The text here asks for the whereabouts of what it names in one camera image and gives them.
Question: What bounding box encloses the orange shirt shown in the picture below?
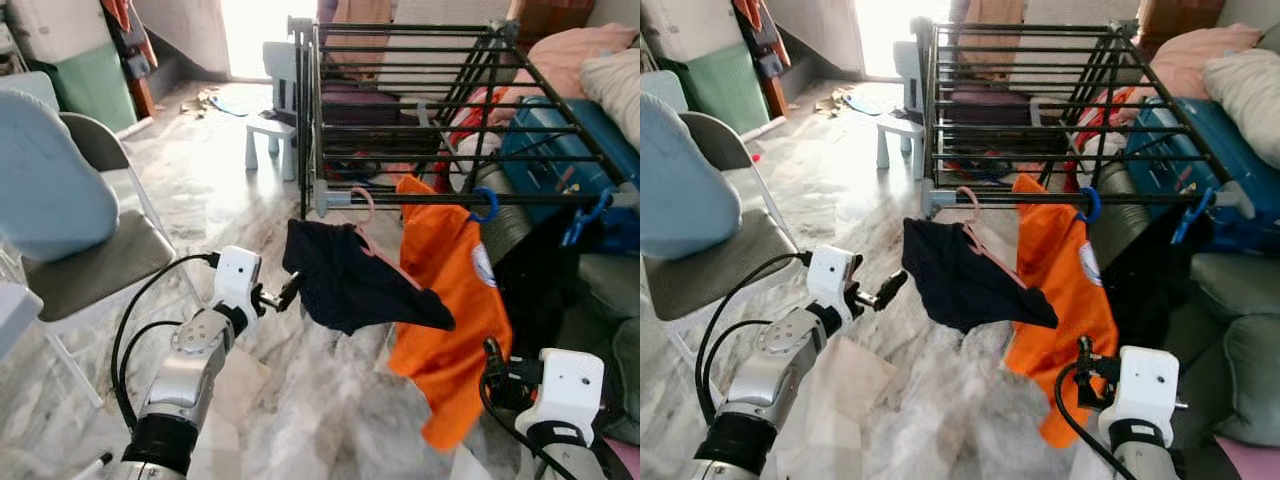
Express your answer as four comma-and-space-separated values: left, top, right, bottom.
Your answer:
387, 175, 514, 452
1003, 173, 1120, 450

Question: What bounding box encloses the pink plastic hanger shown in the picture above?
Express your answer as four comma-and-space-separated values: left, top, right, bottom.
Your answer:
955, 186, 1043, 293
349, 186, 443, 297

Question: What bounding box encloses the navy blue garment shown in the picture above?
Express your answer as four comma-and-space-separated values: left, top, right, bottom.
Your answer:
283, 220, 457, 337
902, 218, 1060, 335

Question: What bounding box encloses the black garment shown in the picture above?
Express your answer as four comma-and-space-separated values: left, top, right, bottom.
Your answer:
494, 205, 640, 401
1094, 205, 1217, 353

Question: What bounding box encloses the grey green sofa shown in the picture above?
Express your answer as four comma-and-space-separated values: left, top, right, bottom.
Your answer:
558, 250, 640, 443
1184, 250, 1280, 447

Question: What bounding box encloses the grey folding chair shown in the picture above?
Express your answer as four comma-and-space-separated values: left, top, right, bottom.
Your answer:
18, 110, 203, 411
655, 110, 803, 403

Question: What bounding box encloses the black metal drying rack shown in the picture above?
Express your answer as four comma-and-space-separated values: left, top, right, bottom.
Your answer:
290, 15, 640, 223
912, 15, 1257, 223

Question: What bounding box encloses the dark maroon bag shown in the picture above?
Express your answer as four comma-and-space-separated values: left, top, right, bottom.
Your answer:
319, 85, 402, 127
944, 87, 1023, 127

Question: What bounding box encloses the blue hard suitcase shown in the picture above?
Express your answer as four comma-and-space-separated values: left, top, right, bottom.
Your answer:
499, 95, 640, 203
1124, 97, 1280, 223

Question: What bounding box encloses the red clothes heap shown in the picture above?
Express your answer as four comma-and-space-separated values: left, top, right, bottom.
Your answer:
1074, 87, 1137, 133
454, 87, 507, 133

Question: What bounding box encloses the beige pillow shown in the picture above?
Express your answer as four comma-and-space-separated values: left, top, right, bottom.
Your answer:
1202, 48, 1280, 171
579, 48, 640, 153

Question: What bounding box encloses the white storage container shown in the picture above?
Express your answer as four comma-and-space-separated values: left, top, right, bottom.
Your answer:
4, 0, 112, 64
640, 0, 747, 64

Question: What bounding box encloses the pink pillow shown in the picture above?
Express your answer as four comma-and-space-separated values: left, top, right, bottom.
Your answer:
1149, 22, 1264, 101
524, 22, 639, 101

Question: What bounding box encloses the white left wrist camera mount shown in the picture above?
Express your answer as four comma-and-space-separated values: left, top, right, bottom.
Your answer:
805, 244, 864, 319
212, 246, 264, 317

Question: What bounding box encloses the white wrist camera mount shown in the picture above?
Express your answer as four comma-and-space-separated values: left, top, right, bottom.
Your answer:
1097, 344, 1183, 427
212, 246, 264, 317
805, 244, 864, 319
514, 347, 607, 437

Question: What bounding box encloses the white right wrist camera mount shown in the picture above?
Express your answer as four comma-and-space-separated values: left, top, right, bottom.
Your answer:
1097, 344, 1183, 427
514, 347, 607, 437

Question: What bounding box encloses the long black left arm cable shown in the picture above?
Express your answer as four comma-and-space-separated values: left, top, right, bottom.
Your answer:
110, 253, 221, 429
695, 251, 813, 421

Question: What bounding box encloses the short black left arm cable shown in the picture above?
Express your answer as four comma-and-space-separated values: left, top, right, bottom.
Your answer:
703, 318, 773, 401
118, 320, 183, 406

